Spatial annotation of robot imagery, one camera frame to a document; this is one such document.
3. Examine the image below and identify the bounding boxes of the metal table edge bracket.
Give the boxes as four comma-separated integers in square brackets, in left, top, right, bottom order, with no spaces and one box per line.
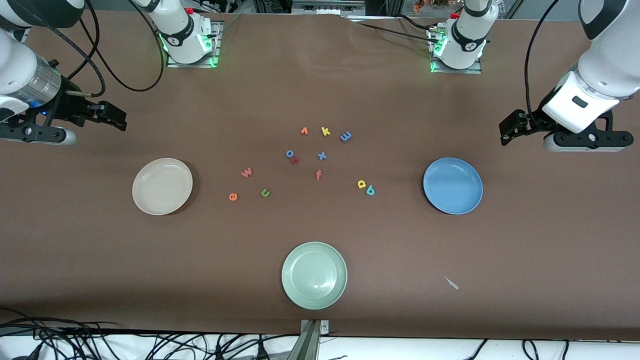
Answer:
[287,319,330,360]

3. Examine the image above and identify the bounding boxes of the pale green round plate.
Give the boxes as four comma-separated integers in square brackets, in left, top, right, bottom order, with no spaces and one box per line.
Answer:
[281,241,348,311]

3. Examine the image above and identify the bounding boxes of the dried orange flowers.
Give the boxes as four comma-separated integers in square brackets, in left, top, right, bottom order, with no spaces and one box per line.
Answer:
[412,0,451,13]

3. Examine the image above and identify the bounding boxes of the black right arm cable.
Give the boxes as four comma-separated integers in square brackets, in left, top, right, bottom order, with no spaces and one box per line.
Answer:
[47,0,166,98]

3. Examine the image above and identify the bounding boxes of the blue round plate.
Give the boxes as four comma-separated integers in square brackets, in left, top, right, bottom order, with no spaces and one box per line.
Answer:
[423,157,484,216]

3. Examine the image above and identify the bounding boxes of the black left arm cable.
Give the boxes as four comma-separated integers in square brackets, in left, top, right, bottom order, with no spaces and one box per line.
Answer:
[523,0,561,126]

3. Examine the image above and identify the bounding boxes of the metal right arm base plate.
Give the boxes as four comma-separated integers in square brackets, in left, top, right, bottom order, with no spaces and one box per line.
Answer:
[166,20,223,69]

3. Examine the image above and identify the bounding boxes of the aluminium frame structure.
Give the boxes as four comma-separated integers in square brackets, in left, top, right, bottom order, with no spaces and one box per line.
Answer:
[252,0,403,17]

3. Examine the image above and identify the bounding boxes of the brown table cover sheet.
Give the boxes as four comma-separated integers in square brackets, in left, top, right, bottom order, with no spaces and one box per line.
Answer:
[0,10,640,342]

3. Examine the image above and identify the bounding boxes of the black cable bundle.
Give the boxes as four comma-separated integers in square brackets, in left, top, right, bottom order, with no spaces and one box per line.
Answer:
[0,307,301,360]

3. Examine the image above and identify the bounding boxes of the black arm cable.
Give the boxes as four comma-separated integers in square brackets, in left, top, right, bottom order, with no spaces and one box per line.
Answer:
[523,0,561,126]
[47,0,166,98]

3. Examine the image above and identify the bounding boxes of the beige round plate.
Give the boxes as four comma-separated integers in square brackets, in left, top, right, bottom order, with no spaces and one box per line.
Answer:
[132,158,194,216]

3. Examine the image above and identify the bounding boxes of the black floor cable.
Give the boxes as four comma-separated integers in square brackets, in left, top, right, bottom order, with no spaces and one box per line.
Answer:
[465,339,571,360]

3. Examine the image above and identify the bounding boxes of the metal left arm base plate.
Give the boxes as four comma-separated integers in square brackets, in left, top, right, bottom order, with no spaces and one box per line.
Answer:
[427,25,483,75]

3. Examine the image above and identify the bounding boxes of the black base power cable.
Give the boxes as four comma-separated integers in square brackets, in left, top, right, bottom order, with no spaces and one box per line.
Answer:
[350,20,441,46]

